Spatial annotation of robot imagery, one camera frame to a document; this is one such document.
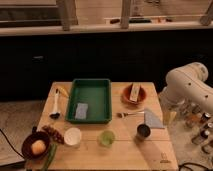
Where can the dark brown bowl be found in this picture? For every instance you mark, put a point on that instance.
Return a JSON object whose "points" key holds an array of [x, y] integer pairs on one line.
{"points": [[26, 146]]}

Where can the orange bowl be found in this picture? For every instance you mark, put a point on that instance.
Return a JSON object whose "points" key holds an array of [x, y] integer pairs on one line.
{"points": [[126, 95]]}

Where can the spice jar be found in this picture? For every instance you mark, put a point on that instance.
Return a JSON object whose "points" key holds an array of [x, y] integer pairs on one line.
{"points": [[201, 137]]}

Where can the grey sponge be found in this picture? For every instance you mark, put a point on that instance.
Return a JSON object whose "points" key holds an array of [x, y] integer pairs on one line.
{"points": [[81, 111]]}

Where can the yellow peeler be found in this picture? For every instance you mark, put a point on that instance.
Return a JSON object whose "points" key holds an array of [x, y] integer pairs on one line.
{"points": [[63, 91]]}

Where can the brown dried bunch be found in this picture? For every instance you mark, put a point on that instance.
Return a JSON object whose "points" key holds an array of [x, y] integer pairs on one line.
{"points": [[54, 134]]}

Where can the green plastic tray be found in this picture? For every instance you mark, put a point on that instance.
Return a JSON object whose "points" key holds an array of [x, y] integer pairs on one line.
{"points": [[96, 93]]}

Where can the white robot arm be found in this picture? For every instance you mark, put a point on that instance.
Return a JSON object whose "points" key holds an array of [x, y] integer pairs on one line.
{"points": [[186, 83]]}

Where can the green vegetable stalk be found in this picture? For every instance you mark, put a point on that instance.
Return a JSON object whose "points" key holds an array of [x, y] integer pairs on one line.
{"points": [[50, 157]]}

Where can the dark metal cup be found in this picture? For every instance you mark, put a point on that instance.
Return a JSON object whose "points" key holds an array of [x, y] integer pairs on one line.
{"points": [[143, 131]]}

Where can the green plastic cup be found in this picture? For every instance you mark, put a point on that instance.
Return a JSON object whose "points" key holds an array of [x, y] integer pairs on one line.
{"points": [[106, 138]]}

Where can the yellow round fruit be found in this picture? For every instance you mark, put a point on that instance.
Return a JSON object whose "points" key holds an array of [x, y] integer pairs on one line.
{"points": [[38, 147]]}

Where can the white cup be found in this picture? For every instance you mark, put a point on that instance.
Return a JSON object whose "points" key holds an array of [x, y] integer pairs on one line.
{"points": [[72, 137]]}

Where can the small cardboard box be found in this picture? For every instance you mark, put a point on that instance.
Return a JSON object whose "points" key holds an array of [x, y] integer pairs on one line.
{"points": [[135, 92]]}

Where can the grey folded cloth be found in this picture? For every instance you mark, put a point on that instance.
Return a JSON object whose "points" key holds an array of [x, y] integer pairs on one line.
{"points": [[152, 120]]}

